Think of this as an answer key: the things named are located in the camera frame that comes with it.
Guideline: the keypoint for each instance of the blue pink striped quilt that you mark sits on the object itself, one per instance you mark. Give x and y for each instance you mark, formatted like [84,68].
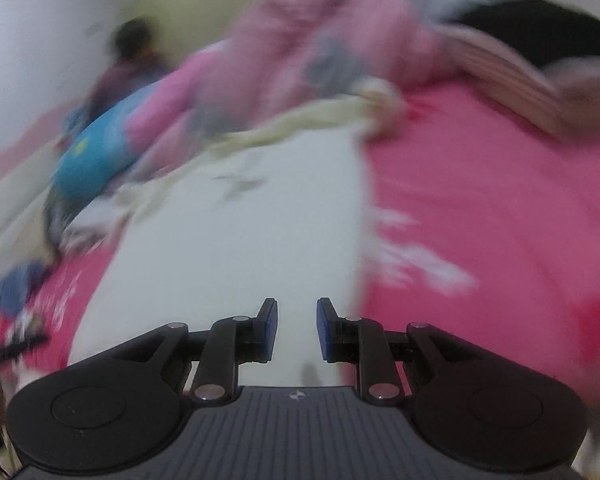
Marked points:
[95,160]

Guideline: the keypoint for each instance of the pink white headboard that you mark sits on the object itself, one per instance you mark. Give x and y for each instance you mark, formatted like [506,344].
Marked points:
[10,220]

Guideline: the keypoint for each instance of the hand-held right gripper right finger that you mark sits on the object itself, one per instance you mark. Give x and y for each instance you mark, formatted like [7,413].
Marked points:
[324,330]

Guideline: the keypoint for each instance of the white fluffy sweater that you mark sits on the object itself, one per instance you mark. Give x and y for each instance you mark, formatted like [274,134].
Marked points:
[230,260]

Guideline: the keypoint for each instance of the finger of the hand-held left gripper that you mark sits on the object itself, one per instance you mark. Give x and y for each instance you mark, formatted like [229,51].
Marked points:
[10,349]

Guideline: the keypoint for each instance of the pink floral bed sheet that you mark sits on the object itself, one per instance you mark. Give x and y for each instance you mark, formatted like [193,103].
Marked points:
[480,185]

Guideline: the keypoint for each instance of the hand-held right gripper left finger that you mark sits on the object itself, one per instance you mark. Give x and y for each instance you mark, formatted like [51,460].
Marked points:
[269,327]

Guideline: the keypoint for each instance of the dark blue cloth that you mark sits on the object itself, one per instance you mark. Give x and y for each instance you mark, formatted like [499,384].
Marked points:
[20,287]

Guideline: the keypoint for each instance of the folded black garment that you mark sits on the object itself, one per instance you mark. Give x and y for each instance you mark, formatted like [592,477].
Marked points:
[545,25]

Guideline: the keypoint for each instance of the folded white cloth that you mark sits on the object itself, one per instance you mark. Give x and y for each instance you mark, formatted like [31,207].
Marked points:
[95,215]

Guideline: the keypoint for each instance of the folded pink checked blanket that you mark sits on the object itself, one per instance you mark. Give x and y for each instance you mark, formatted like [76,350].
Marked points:
[505,75]

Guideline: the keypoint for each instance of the pink grey floral quilt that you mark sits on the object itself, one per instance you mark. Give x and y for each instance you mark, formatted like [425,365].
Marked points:
[290,35]

